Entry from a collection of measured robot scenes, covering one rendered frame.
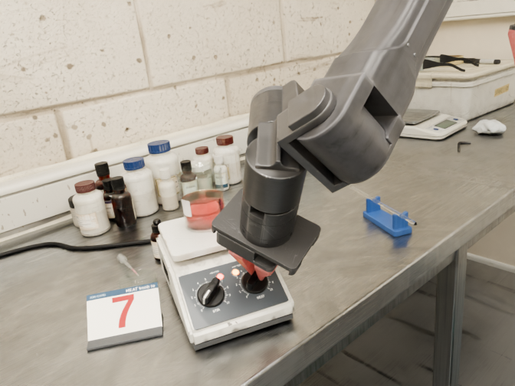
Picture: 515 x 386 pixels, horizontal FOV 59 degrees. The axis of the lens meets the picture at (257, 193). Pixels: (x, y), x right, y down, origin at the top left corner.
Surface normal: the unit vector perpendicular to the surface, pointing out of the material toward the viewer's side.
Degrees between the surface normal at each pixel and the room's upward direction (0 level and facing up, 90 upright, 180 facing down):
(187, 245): 0
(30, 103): 90
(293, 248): 30
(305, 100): 43
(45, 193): 90
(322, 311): 0
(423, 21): 83
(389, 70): 83
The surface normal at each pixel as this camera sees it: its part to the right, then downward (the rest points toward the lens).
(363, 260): -0.11, -0.93
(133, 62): 0.66, 0.20
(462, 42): -0.75, 0.30
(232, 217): 0.07, -0.66
